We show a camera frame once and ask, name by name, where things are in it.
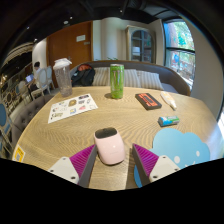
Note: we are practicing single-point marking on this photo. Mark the pink computer mouse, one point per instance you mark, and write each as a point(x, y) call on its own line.
point(110, 148)

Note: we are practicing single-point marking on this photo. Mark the black box with red print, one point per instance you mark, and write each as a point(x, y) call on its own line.
point(148, 101)

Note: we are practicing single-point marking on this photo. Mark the wooden glass-door cabinet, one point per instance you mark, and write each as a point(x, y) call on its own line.
point(140, 45)

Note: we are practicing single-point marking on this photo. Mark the group of white chairs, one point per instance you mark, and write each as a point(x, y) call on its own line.
point(43, 80)

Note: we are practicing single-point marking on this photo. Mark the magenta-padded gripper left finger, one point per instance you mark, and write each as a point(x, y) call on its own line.
point(65, 168)

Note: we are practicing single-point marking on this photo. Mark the striped cushion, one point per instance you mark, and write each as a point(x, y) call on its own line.
point(150, 80)
point(131, 78)
point(101, 76)

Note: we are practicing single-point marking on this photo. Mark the blue cloud-shaped mouse pad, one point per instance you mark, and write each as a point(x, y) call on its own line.
point(180, 145)

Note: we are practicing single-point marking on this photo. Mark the brown wooden door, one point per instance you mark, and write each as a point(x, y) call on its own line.
point(65, 50)

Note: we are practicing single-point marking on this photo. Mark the white printed sticker sheet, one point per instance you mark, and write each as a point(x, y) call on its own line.
point(71, 108)

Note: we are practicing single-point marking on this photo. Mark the green drink can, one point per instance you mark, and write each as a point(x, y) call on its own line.
point(117, 81)

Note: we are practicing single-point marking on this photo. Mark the small blue-green pack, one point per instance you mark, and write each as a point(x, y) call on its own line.
point(168, 120)

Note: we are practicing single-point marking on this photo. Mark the brown curved sofa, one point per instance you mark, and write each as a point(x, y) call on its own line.
point(170, 76)

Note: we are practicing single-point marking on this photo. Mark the laptop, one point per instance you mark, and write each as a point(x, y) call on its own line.
point(29, 78)

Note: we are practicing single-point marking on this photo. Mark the grey tufted sofa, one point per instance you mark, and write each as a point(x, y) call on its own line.
point(25, 115)

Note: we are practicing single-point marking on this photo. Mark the clear shaker bottle white lid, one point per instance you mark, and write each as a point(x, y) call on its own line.
point(63, 78)

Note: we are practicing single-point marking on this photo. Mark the person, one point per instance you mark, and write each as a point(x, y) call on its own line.
point(37, 71)

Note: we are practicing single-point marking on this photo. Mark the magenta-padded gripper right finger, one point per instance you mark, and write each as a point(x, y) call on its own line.
point(161, 166)

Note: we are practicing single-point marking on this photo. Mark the tall black-framed window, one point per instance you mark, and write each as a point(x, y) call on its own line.
point(180, 50)

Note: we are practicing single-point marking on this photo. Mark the white door sign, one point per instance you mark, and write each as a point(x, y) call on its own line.
point(80, 38)

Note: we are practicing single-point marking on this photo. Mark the black backpack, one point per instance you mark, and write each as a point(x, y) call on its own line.
point(83, 76)

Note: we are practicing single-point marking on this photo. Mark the yellow square sticker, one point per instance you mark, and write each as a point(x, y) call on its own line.
point(18, 154)

